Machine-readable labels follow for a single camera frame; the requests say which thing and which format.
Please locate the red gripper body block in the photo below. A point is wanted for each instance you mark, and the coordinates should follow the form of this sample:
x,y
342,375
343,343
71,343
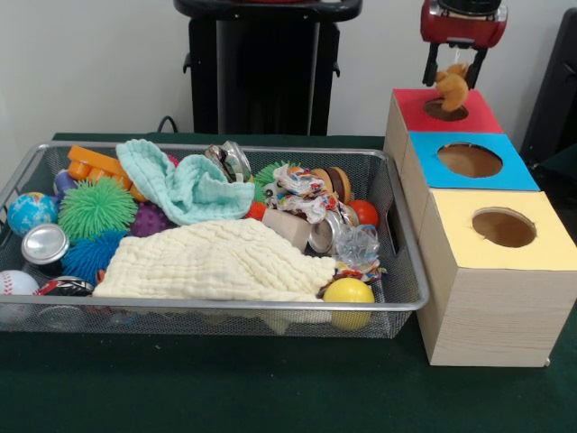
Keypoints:
x,y
462,27

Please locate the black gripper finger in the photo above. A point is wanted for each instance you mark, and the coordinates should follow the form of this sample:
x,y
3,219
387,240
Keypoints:
x,y
430,65
477,67

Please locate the orange teddy bear toy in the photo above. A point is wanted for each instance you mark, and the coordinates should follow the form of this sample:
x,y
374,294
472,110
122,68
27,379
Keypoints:
x,y
453,88

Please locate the mint green cloth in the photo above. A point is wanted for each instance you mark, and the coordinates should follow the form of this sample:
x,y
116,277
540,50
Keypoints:
x,y
189,198

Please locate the wooden three-hole sorting box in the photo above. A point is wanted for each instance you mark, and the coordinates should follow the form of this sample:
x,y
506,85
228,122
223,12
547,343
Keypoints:
x,y
496,315

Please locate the shallow clear mesh bin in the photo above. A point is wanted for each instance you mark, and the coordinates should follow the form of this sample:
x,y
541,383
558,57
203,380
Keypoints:
x,y
180,324

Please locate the black stand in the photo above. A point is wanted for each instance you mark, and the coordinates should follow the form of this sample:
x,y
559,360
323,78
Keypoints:
x,y
554,90

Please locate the dark green tablecloth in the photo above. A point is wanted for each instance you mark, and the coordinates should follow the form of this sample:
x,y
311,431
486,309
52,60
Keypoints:
x,y
270,388
565,162

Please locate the brown striped burger toy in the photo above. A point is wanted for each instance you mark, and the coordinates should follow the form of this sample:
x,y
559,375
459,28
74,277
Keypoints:
x,y
336,180

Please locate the red-orange ball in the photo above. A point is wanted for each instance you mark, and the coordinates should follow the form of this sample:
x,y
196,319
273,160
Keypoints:
x,y
364,213

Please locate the yellow ball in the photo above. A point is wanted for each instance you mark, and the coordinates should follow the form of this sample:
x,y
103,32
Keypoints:
x,y
349,293

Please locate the cream muslin cloth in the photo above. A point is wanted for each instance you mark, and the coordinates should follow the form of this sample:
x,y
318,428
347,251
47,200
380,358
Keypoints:
x,y
212,261

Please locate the orange plastic toy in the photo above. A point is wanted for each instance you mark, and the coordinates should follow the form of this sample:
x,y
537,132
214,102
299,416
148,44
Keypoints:
x,y
97,164

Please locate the large green spiky ball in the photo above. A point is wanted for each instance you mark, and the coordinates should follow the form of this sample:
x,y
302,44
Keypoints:
x,y
97,208

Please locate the blue spiky ball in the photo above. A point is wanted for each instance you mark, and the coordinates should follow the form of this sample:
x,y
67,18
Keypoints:
x,y
88,261

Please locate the blue globe ball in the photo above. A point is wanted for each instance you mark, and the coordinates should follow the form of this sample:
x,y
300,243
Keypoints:
x,y
31,214

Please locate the white baseball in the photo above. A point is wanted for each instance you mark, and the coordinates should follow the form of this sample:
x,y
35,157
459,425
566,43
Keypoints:
x,y
17,283

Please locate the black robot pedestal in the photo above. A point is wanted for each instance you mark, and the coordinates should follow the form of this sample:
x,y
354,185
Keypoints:
x,y
270,67

